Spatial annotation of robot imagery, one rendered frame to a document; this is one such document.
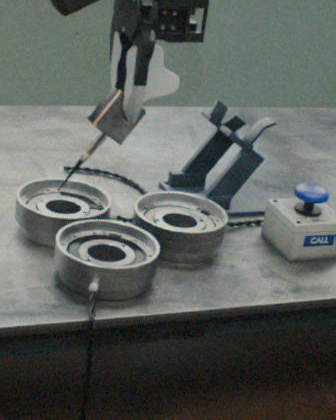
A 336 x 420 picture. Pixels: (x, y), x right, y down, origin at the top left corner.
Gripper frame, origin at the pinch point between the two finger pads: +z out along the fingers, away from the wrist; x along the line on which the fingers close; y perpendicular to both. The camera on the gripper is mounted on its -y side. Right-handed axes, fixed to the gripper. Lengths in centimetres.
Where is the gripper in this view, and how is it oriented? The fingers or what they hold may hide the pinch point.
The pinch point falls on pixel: (121, 107)
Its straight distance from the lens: 102.6
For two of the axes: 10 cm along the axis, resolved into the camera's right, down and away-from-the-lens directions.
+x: -3.8, -4.2, 8.2
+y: 9.1, -0.5, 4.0
